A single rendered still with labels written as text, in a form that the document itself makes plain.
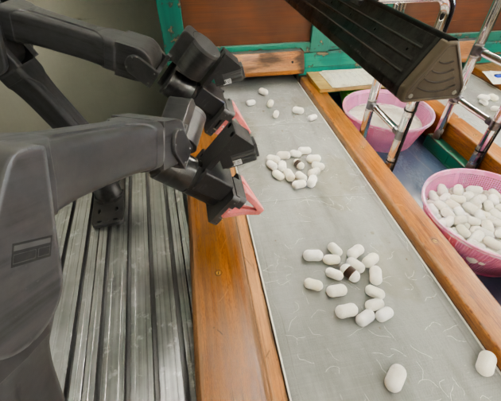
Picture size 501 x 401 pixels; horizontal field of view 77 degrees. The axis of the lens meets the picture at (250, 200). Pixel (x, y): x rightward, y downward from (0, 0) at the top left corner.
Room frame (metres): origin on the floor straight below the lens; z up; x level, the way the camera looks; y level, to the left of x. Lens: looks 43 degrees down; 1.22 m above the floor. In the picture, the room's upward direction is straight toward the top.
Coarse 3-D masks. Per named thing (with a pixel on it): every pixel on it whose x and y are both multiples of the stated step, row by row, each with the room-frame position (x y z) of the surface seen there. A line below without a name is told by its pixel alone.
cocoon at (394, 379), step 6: (390, 366) 0.16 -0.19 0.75; (396, 366) 0.16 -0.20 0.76; (402, 366) 0.16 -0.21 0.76; (390, 372) 0.15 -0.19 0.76; (396, 372) 0.15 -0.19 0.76; (402, 372) 0.15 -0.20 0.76; (390, 378) 0.14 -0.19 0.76; (396, 378) 0.14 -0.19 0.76; (402, 378) 0.14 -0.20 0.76; (390, 384) 0.14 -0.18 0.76; (396, 384) 0.14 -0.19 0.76; (402, 384) 0.14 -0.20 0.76; (390, 390) 0.13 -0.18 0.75; (396, 390) 0.13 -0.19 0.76
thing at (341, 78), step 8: (320, 72) 1.14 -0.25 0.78; (328, 72) 1.14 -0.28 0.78; (336, 72) 1.14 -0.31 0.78; (344, 72) 1.14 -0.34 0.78; (352, 72) 1.14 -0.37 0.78; (360, 72) 1.14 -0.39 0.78; (328, 80) 1.07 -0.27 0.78; (336, 80) 1.07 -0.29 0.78; (344, 80) 1.07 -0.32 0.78; (352, 80) 1.07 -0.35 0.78; (360, 80) 1.07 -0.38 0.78; (368, 80) 1.07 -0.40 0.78
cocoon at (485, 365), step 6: (480, 354) 0.18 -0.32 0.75; (486, 354) 0.18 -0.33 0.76; (492, 354) 0.17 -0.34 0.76; (480, 360) 0.17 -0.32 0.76; (486, 360) 0.17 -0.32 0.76; (492, 360) 0.17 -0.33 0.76; (480, 366) 0.16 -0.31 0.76; (486, 366) 0.16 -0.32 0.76; (492, 366) 0.16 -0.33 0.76; (480, 372) 0.15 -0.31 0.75; (486, 372) 0.15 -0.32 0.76; (492, 372) 0.15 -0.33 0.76
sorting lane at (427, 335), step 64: (256, 128) 0.82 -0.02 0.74; (320, 128) 0.82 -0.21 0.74; (256, 192) 0.54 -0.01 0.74; (320, 192) 0.54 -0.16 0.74; (256, 256) 0.36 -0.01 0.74; (384, 256) 0.36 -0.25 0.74; (320, 320) 0.23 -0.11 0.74; (448, 320) 0.23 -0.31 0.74; (320, 384) 0.14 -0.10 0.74; (384, 384) 0.14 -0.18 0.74; (448, 384) 0.14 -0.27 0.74
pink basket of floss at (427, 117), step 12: (348, 96) 0.97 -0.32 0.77; (360, 96) 1.00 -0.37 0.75; (348, 108) 0.96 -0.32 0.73; (420, 108) 0.92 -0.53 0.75; (432, 108) 0.88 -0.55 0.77; (432, 120) 0.81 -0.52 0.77; (372, 132) 0.79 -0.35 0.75; (384, 132) 0.77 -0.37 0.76; (408, 132) 0.76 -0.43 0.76; (420, 132) 0.78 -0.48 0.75; (372, 144) 0.80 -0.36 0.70; (384, 144) 0.78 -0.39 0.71; (408, 144) 0.79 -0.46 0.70
